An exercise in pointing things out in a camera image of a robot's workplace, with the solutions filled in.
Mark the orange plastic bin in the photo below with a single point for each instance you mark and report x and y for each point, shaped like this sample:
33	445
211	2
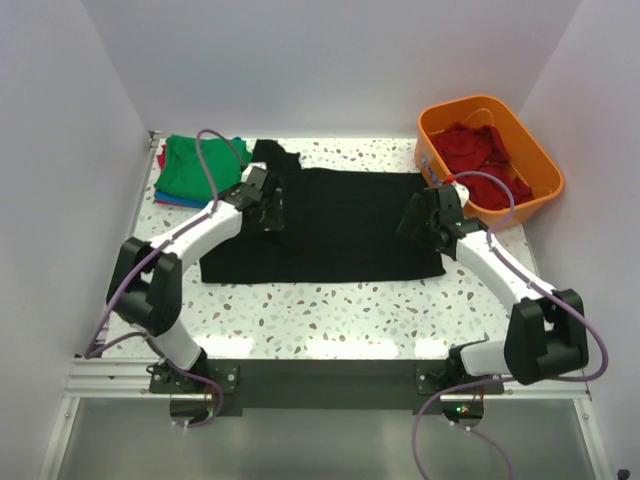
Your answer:
529	161

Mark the blue folded t-shirt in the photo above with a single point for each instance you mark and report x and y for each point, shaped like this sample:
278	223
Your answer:
172	197

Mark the green folded t-shirt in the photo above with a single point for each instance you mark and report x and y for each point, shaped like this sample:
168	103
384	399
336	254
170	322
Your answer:
200	167

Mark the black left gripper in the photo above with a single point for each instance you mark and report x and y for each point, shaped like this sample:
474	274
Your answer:
272	219

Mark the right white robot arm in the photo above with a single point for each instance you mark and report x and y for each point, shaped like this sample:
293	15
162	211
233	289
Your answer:
545	337

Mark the aluminium front rail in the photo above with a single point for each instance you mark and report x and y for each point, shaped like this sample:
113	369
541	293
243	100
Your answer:
127	378

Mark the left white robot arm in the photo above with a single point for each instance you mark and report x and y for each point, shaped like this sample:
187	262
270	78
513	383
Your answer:
146	289

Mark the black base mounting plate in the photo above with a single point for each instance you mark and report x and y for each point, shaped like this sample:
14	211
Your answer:
324	384

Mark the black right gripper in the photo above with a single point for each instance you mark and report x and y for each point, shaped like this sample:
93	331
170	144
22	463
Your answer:
416	209

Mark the black t-shirt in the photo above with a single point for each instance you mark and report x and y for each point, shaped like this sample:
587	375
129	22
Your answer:
340	226

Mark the red t-shirts in bin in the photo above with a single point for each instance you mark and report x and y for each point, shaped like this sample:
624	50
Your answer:
481	149

